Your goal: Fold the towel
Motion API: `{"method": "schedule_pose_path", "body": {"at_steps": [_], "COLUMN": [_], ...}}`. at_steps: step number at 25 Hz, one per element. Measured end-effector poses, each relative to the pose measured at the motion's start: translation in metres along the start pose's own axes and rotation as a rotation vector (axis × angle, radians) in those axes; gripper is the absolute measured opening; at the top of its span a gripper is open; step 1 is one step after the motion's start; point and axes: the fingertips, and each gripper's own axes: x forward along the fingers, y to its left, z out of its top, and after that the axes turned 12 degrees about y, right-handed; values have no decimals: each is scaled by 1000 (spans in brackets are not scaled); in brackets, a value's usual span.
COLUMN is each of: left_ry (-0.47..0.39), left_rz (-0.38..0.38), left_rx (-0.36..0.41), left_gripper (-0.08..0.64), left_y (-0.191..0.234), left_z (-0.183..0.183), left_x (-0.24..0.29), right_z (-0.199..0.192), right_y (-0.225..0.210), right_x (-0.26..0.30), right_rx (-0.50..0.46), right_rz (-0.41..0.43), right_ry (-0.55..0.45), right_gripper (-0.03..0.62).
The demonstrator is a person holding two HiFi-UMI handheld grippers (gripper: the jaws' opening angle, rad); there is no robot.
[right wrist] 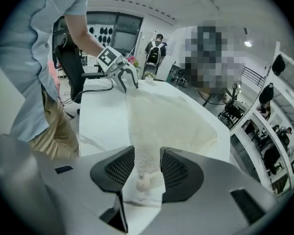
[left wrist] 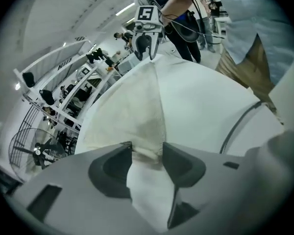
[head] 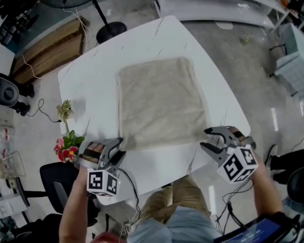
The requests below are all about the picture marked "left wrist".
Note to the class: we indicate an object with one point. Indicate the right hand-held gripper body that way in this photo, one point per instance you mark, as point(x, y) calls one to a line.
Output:
point(147, 15)

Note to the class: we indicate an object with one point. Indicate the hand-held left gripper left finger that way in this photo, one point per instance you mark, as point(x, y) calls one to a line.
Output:
point(76, 192)

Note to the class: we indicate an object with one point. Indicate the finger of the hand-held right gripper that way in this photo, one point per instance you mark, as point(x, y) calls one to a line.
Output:
point(142, 43)
point(155, 45)

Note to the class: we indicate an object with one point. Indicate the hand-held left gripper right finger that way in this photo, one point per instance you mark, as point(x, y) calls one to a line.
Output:
point(198, 172)

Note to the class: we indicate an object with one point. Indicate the beige cloth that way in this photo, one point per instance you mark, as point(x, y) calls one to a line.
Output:
point(137, 106)

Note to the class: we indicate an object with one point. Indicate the person's right forearm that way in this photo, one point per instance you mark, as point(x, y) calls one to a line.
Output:
point(176, 1)

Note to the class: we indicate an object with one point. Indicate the grey round pack pod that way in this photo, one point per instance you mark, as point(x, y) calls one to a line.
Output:
point(188, 33)

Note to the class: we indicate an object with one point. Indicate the white device with black screen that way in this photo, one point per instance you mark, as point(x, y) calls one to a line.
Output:
point(85, 71)

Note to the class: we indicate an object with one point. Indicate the white metal shelf rack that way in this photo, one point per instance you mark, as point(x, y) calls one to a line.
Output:
point(63, 82)

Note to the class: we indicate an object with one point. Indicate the person's khaki trousers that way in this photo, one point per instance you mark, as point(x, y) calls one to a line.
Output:
point(250, 75)

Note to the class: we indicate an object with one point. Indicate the black cap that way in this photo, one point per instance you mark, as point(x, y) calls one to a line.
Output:
point(29, 79)
point(47, 97)

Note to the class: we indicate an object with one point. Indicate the black pedestal fan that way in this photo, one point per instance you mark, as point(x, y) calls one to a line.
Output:
point(38, 153)

